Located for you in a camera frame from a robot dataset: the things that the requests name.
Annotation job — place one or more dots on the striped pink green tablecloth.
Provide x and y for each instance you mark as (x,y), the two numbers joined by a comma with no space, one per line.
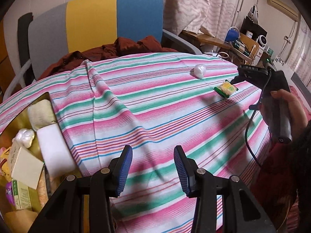
(153,102)

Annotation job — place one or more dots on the right hand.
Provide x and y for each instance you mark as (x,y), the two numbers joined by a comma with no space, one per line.
(298,117)

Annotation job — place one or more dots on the green white tea box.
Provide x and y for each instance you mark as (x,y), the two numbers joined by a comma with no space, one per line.
(21,196)

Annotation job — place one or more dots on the white plastic ball on table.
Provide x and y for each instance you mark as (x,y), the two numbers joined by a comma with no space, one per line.
(199,71)

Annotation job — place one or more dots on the white foam block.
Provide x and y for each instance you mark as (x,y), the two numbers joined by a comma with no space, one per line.
(55,152)

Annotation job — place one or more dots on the cluttered wooden desk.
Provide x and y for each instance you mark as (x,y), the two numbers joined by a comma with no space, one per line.
(249,47)

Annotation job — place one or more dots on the gold metal tray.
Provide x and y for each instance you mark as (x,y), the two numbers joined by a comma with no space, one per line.
(19,122)

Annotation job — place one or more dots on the yellow sponge cloth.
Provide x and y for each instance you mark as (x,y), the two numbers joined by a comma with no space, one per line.
(20,220)

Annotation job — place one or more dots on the black rolled mat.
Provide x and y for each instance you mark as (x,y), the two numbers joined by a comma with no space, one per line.
(23,47)

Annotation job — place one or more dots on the grey yellow blue chair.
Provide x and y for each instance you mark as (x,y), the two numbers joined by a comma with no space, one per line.
(85,24)

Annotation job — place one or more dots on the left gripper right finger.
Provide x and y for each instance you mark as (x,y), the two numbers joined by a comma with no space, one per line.
(241,211)

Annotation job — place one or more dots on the cream folded towel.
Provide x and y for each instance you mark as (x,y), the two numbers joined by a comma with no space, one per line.
(41,114)

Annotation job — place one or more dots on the white crumpled plastic ball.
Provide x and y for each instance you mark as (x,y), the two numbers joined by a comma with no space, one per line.
(24,137)

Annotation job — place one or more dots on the dark red jacket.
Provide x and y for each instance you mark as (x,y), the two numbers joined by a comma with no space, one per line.
(121,47)

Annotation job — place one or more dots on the wall air conditioner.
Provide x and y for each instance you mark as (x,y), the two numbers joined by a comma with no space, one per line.
(285,9)

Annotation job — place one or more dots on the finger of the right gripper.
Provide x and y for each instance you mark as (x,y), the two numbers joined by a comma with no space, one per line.
(236,79)

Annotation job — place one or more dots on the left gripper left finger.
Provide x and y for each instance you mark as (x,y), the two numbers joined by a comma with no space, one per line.
(114,177)

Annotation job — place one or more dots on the purple small packet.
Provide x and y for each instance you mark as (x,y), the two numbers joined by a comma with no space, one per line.
(9,193)

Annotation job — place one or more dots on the yellow green snack packet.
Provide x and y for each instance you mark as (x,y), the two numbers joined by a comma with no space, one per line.
(226,89)

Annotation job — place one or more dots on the beige cardboard box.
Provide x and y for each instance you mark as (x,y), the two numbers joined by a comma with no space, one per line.
(24,166)

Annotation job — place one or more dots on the cracker snack packet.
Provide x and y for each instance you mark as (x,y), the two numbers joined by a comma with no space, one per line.
(44,187)

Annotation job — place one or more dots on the pink patterned curtain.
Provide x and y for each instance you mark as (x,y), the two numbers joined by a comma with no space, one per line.
(214,17)

